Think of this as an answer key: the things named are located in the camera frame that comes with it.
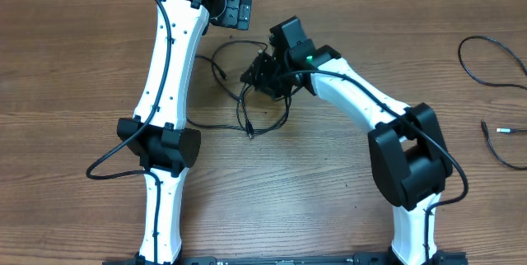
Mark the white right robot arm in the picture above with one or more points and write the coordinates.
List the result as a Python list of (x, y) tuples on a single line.
[(405, 143)]

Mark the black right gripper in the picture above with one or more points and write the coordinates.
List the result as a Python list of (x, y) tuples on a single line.
[(259, 79)]

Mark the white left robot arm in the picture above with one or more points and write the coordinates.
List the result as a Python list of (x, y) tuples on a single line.
[(157, 132)]

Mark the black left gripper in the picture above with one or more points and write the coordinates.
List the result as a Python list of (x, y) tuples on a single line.
[(237, 14)]

